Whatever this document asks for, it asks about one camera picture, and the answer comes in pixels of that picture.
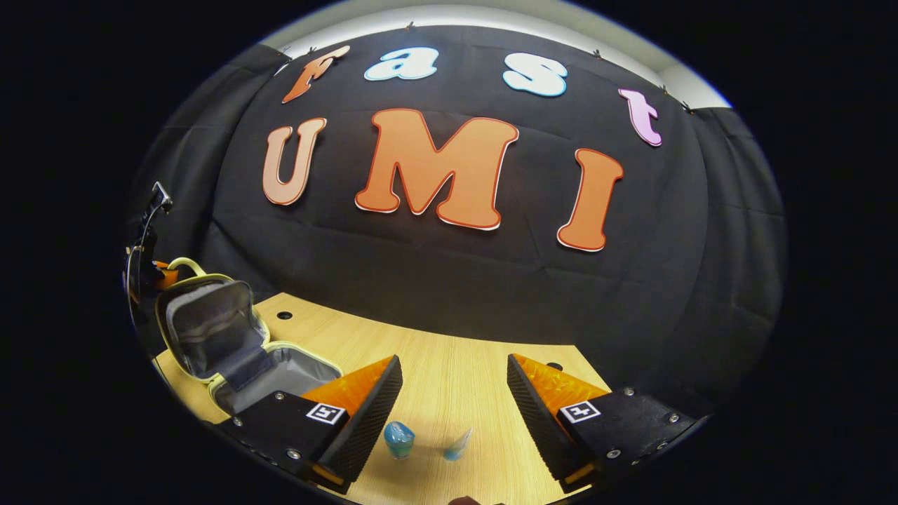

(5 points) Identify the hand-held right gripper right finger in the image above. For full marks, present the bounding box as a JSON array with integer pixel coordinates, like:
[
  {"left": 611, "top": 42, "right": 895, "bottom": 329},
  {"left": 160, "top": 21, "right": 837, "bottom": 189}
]
[{"left": 507, "top": 353, "right": 704, "bottom": 495}]

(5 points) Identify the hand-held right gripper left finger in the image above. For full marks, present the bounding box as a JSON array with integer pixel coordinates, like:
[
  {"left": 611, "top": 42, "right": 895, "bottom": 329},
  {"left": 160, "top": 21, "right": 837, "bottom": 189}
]
[{"left": 214, "top": 355, "right": 405, "bottom": 496}]

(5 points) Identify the blue cap skincare bottle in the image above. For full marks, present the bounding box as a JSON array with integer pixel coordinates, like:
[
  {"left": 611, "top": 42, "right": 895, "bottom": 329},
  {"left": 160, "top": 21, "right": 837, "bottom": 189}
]
[{"left": 383, "top": 421, "right": 416, "bottom": 461}]

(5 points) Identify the small cream suitcase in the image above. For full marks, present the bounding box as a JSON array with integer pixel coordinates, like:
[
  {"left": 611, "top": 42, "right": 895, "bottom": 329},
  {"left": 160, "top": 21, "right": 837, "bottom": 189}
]
[{"left": 154, "top": 257, "right": 344, "bottom": 416}]

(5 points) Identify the small light blue tube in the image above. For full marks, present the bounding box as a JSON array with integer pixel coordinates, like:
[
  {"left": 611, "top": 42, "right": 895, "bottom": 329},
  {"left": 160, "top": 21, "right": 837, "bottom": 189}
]
[{"left": 443, "top": 426, "right": 474, "bottom": 462}]

